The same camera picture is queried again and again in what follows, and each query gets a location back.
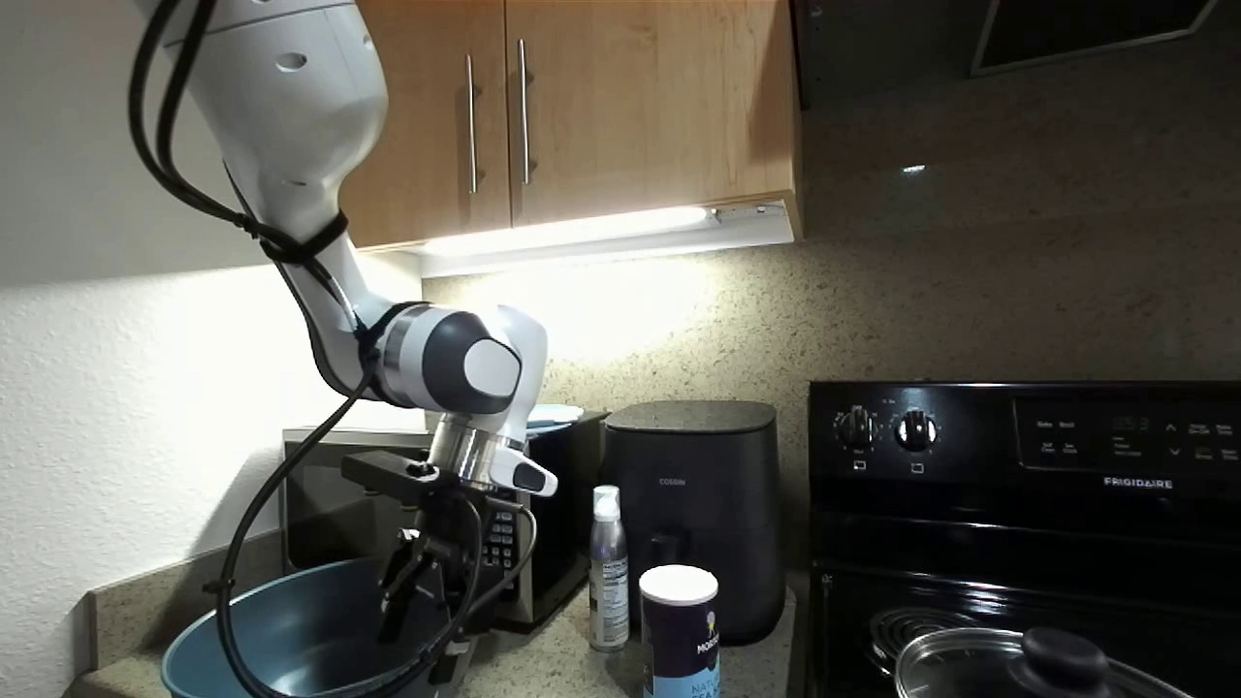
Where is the blue canister white lid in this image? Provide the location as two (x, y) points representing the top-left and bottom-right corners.
(638, 561), (721, 698)

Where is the black electric stove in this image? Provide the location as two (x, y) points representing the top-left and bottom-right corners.
(806, 380), (1241, 698)

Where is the black air fryer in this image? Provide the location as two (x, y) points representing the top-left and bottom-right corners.
(603, 400), (783, 642)

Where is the black range hood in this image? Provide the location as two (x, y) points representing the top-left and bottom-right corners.
(792, 0), (1241, 111)

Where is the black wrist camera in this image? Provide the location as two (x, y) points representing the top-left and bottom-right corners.
(339, 449), (447, 502)

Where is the light blue plate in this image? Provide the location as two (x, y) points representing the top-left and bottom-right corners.
(526, 402), (586, 430)

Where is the white spray bottle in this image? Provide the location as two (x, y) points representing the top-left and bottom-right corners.
(589, 486), (629, 652)

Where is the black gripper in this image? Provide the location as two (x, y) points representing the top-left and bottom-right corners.
(376, 491), (483, 686)

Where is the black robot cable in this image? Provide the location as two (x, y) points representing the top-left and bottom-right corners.
(122, 0), (533, 698)

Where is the under-cabinet light strip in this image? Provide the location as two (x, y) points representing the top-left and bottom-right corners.
(414, 203), (800, 278)

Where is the stainless steel microwave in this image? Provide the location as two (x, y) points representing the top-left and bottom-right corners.
(281, 416), (602, 632)

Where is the wooden upper cabinet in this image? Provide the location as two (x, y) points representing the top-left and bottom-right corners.
(346, 0), (800, 245)

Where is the large blue bowl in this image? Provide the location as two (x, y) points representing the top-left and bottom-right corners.
(158, 558), (449, 698)

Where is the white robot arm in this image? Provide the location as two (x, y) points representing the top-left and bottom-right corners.
(127, 0), (559, 495)

